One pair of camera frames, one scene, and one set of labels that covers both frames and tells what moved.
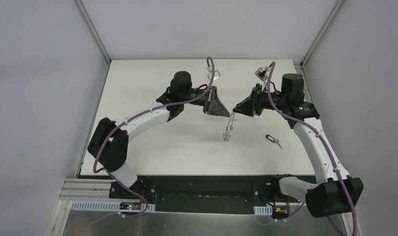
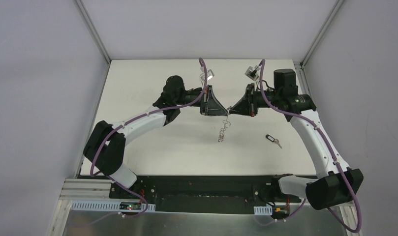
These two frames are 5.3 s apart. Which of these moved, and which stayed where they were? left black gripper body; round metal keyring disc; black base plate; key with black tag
Moved: round metal keyring disc
Stayed: key with black tag; black base plate; left black gripper body
